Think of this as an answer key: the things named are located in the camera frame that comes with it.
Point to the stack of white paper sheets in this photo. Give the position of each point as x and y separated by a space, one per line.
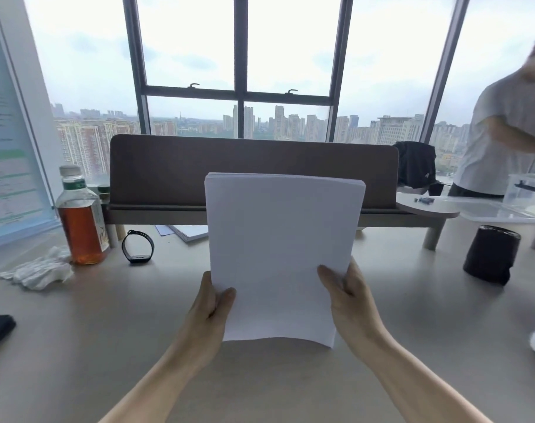
283 251

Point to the person's right forearm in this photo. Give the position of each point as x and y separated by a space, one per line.
419 383

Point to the dark window frame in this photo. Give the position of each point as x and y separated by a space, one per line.
241 66

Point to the brown tea plastic bottle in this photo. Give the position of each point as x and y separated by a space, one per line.
81 215

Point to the white notebook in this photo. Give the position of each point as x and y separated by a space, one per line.
189 232

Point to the white cotton gloves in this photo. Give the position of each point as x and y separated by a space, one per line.
40 272

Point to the person's left thumb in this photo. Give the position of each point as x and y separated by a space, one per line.
224 301

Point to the black jacket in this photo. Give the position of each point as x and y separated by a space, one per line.
415 165

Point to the black cylindrical pen holder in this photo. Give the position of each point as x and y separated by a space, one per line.
491 255

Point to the clear plastic storage box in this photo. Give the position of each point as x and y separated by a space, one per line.
496 200

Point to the small dark blue objects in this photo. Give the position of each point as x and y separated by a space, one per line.
424 200

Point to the person's right thumb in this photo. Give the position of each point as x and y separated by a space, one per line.
332 281

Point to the person's right hand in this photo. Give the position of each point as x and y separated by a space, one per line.
355 309

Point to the small green-capped bottle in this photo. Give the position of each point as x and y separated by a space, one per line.
103 190

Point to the person's left hand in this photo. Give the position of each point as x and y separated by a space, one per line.
202 320

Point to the black wrist band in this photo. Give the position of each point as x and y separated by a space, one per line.
138 247

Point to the person's left forearm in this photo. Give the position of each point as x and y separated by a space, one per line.
155 385

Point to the standing poster board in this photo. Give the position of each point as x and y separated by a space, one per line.
9 140

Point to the brown desk divider panel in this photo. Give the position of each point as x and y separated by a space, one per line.
250 171

